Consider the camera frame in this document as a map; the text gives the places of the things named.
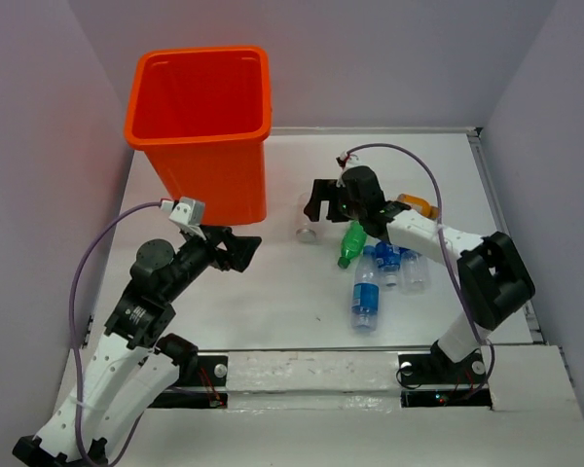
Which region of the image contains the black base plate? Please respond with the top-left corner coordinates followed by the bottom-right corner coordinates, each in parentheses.
top-left (395, 350), bottom-right (493, 409)
top-left (149, 352), bottom-right (229, 410)

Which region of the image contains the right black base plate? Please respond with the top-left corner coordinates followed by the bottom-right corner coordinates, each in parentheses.
top-left (395, 350), bottom-right (493, 409)

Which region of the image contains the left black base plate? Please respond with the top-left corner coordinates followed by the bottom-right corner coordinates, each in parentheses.
top-left (149, 352), bottom-right (229, 410)

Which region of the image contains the long blue label water bottle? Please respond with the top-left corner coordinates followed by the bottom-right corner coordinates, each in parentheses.
top-left (350, 245), bottom-right (380, 332)

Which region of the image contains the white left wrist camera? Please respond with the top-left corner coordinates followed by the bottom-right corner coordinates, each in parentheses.
top-left (169, 197), bottom-right (205, 232)

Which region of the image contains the white foam strip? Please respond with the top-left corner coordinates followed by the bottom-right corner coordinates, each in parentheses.
top-left (226, 350), bottom-right (402, 413)

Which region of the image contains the clear unlabelled water bottle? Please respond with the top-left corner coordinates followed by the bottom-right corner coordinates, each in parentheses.
top-left (400, 248), bottom-right (428, 294)

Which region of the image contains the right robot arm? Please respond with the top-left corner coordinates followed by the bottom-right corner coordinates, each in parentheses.
top-left (304, 165), bottom-right (535, 381)

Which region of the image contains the orange bottle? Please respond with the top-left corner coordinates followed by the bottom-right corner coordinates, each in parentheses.
top-left (396, 194), bottom-right (440, 220)

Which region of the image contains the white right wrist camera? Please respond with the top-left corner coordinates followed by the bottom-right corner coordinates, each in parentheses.
top-left (336, 151), bottom-right (358, 188)

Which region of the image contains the short blue label water bottle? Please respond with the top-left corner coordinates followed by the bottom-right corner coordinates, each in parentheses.
top-left (375, 241), bottom-right (401, 288)

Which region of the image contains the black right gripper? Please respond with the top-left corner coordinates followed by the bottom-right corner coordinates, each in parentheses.
top-left (304, 177), bottom-right (365, 222)

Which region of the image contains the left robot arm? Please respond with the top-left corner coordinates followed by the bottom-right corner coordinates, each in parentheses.
top-left (13, 226), bottom-right (262, 466)

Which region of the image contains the orange plastic bin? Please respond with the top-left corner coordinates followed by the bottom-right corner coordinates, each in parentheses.
top-left (124, 45), bottom-right (272, 226)

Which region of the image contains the clear plastic jar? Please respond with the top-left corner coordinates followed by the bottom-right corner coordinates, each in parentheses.
top-left (294, 192), bottom-right (318, 244)

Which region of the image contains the green plastic bottle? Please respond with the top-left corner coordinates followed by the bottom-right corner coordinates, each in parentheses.
top-left (337, 221), bottom-right (367, 269)

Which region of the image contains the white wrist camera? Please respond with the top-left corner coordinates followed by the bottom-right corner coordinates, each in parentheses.
top-left (336, 151), bottom-right (358, 188)
top-left (169, 197), bottom-right (205, 232)

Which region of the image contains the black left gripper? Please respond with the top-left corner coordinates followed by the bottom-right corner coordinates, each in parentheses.
top-left (164, 222), bottom-right (262, 301)

